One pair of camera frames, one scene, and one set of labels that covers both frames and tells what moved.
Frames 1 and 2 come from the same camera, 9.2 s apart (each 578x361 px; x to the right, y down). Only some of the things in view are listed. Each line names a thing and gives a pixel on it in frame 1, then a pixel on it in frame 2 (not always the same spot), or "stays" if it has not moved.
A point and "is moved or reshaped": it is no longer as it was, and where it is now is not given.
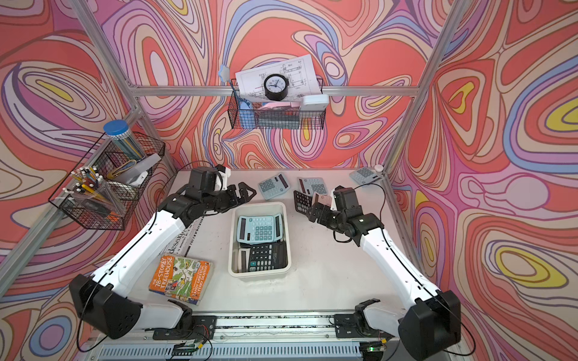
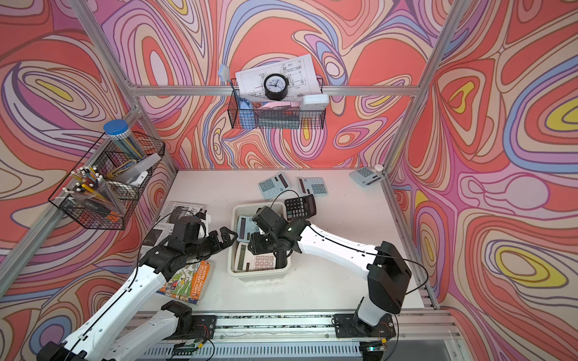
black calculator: (302, 202) is moved or reshaped
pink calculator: (325, 199) -> (244, 260)
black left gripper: (234, 200) -> (217, 246)
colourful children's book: (183, 279) stays
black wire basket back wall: (246, 115) stays
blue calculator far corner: (365, 176) stays
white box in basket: (314, 102) stays
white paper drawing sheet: (299, 72) stays
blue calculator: (308, 186) stays
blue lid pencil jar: (120, 130) stays
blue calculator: (275, 186) stays
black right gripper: (322, 219) -> (257, 247)
